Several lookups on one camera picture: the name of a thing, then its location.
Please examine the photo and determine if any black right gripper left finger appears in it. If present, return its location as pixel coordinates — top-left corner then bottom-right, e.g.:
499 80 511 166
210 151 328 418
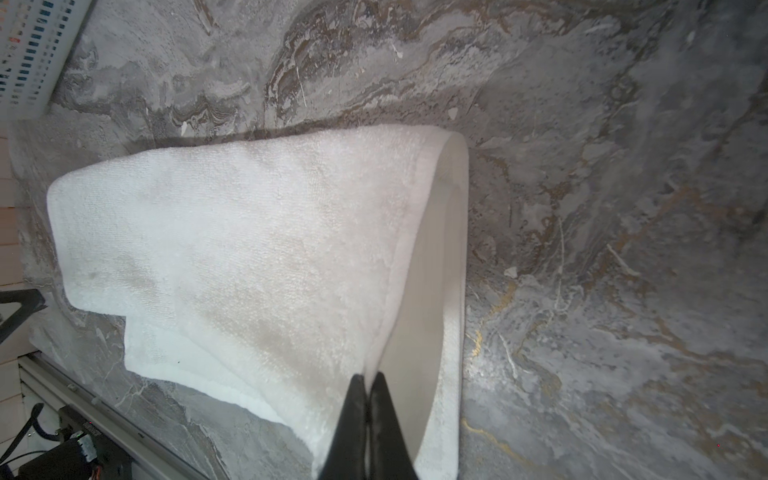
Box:
318 374 368 480

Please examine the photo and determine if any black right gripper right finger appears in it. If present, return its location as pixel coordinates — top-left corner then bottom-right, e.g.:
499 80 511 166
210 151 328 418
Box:
368 372 418 480

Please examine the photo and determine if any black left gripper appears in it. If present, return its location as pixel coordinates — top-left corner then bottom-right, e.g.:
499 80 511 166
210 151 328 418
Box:
0 289 47 343

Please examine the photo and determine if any white towel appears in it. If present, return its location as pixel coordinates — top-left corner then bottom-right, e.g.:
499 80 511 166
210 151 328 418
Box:
47 125 468 479

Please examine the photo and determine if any white plastic laundry basket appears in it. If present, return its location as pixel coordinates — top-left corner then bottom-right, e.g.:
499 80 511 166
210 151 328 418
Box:
1 0 92 121

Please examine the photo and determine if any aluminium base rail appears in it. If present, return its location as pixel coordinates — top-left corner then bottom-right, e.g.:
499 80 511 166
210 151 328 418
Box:
19 353 205 479

